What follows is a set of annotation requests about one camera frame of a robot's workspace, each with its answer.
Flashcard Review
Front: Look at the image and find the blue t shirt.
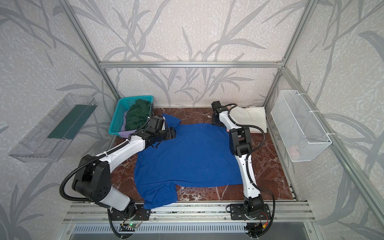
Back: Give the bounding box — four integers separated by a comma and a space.
134, 115, 243, 209

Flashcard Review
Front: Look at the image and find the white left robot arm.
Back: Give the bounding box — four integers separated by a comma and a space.
70, 116, 177, 219

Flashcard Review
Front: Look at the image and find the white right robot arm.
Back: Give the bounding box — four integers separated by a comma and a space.
212, 101, 265, 219

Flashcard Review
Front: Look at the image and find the dark green t shirt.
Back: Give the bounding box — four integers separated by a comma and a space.
125, 99, 151, 131

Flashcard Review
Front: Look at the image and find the purple t shirt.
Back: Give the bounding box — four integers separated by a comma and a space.
119, 113, 137, 139

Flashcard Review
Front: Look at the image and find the cream folded t shirt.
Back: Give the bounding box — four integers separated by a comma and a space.
230, 107, 268, 134

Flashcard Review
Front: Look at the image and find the teal plastic laundry basket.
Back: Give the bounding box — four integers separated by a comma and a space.
109, 96, 154, 137

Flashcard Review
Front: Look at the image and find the green circuit board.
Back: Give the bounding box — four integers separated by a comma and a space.
119, 222, 142, 232

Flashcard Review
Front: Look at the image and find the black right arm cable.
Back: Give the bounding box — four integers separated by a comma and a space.
221, 103, 276, 238

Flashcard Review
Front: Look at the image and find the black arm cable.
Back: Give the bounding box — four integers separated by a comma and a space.
221, 103, 276, 238
59, 116, 151, 239

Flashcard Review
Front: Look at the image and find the horizontal aluminium frame bar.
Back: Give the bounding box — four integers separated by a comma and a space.
99, 61, 282, 69

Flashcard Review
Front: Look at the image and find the white wire mesh basket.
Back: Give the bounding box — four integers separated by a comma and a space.
272, 90, 332, 162

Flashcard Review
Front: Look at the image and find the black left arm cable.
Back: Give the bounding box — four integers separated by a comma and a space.
59, 116, 151, 239

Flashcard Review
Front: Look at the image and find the clear plastic wall tray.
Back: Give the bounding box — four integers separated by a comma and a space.
9, 94, 98, 163

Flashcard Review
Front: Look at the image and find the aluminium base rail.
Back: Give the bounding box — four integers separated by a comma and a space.
63, 201, 315, 224

